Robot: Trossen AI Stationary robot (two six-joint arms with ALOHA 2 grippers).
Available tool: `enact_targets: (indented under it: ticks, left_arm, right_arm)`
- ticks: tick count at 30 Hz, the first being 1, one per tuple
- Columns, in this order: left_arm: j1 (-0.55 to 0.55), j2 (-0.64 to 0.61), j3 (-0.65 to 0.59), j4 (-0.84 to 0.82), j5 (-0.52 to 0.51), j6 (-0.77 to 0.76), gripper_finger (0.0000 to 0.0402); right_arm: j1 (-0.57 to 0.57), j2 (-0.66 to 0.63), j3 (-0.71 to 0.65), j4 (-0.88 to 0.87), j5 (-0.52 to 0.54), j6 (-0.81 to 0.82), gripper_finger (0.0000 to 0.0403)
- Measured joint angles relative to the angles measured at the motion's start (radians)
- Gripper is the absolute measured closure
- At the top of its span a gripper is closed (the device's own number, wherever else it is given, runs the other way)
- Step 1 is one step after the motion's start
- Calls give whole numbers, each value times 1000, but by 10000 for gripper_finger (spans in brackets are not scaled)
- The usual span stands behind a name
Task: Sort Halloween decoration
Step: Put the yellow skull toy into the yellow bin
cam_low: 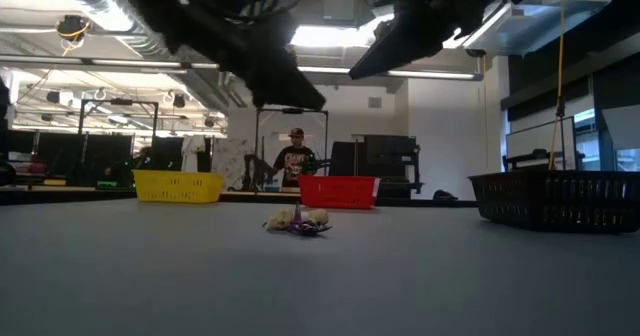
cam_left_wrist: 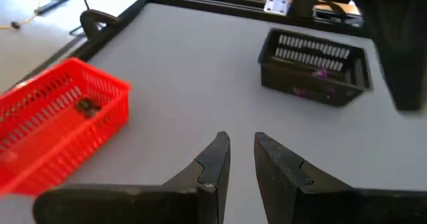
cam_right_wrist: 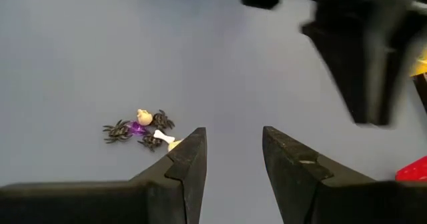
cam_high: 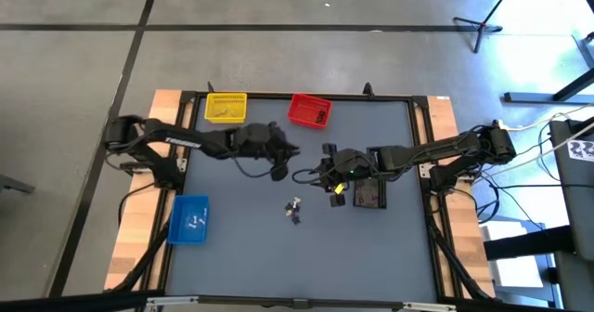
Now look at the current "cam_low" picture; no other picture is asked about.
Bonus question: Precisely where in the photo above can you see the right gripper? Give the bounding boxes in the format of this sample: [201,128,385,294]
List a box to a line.
[348,0,501,81]

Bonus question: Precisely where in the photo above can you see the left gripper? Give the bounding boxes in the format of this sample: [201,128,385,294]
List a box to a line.
[164,0,326,111]

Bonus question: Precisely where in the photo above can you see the ceiling strip light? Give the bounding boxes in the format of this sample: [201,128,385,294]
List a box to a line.
[0,55,221,72]
[387,69,485,82]
[297,65,351,75]

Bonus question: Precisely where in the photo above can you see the ceiling light panel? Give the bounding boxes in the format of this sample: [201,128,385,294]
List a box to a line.
[289,23,396,48]

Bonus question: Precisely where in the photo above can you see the grey ceiling box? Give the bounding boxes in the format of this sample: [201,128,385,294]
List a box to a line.
[322,0,359,22]

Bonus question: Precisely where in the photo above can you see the person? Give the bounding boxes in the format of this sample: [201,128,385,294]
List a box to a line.
[135,145,154,170]
[272,127,319,190]

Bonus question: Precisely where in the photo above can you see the white speckled board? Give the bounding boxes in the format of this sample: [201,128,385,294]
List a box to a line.
[211,137,257,191]

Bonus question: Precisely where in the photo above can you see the white lab coat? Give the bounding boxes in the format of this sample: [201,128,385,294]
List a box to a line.
[180,134,207,174]

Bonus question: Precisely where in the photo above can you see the black equipment cabinet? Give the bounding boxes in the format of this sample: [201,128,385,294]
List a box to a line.
[328,134,425,201]

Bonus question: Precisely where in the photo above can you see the red plastic basket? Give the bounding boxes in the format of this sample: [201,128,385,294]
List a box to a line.
[298,175,380,211]

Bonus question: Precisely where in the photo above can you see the beige plastic skull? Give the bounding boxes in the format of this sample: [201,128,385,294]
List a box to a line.
[264,209,295,232]
[306,208,331,226]

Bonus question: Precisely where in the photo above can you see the yellow plastic basket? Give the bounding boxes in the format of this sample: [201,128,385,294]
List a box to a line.
[132,169,225,205]

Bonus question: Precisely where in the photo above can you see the black light stand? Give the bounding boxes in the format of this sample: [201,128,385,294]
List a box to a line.
[555,95,570,172]

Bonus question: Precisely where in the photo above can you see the black monitor row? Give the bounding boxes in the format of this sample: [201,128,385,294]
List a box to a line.
[0,129,135,187]

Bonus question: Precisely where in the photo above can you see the black plastic basket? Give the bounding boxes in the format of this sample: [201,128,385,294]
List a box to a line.
[468,168,640,235]

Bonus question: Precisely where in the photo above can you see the black gantry frame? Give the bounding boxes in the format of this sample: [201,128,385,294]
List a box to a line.
[76,97,161,173]
[253,106,330,190]

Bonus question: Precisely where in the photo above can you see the white ceiling duct box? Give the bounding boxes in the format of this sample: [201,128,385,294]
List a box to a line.
[462,0,613,58]

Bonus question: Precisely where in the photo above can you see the black ceiling camera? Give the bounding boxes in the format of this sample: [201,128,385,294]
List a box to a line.
[54,14,91,42]

